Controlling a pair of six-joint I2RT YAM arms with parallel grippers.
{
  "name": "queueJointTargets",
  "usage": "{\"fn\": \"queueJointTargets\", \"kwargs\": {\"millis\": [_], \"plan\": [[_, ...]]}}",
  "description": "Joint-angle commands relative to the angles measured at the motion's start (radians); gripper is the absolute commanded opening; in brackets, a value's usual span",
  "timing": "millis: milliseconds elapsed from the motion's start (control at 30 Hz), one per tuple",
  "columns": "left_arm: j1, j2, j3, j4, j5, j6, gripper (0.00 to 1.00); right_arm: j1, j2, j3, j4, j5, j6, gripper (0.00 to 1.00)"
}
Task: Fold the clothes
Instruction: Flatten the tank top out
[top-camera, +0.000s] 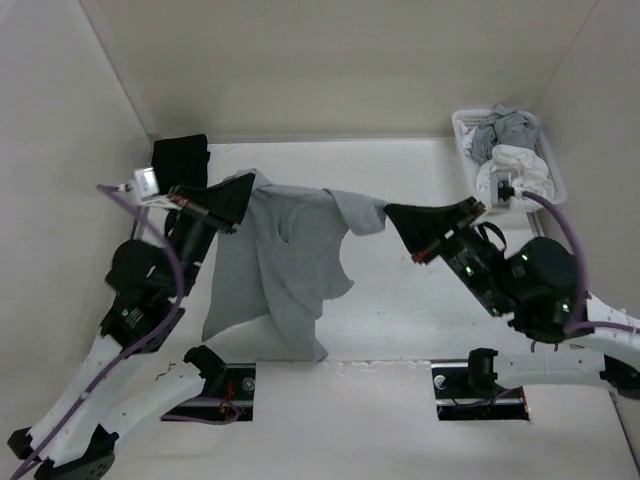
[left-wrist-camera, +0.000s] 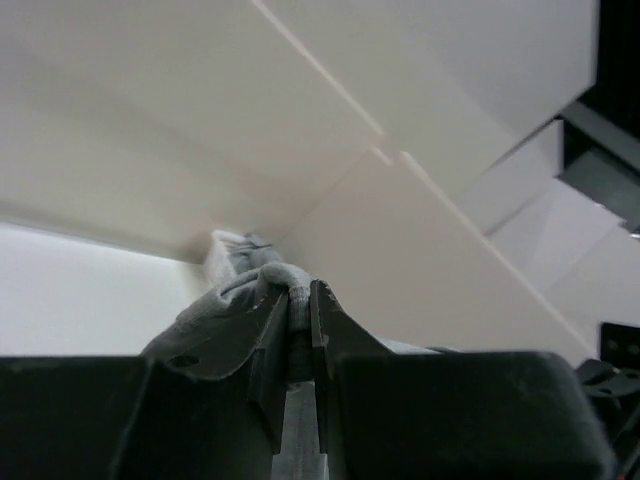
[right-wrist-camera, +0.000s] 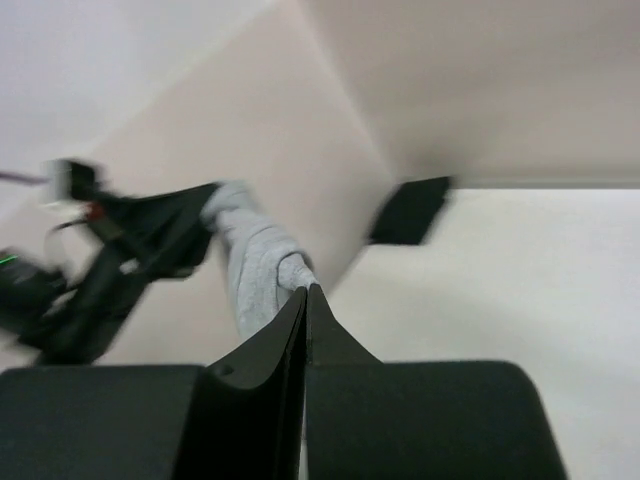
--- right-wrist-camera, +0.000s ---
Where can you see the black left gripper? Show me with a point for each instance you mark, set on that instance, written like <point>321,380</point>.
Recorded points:
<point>143,239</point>

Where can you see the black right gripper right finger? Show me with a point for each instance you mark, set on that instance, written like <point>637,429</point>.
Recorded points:
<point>367,419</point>

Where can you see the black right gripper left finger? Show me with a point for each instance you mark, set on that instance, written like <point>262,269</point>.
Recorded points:
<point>239,418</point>

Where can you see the grey tank top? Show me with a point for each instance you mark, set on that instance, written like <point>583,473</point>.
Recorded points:
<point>264,263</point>

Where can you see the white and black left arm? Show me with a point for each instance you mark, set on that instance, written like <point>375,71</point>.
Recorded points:
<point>12,304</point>

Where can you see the folded black tank top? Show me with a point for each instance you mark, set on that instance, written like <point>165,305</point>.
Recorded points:
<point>406,216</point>

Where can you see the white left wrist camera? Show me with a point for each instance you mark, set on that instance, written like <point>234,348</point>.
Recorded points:
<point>70,181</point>

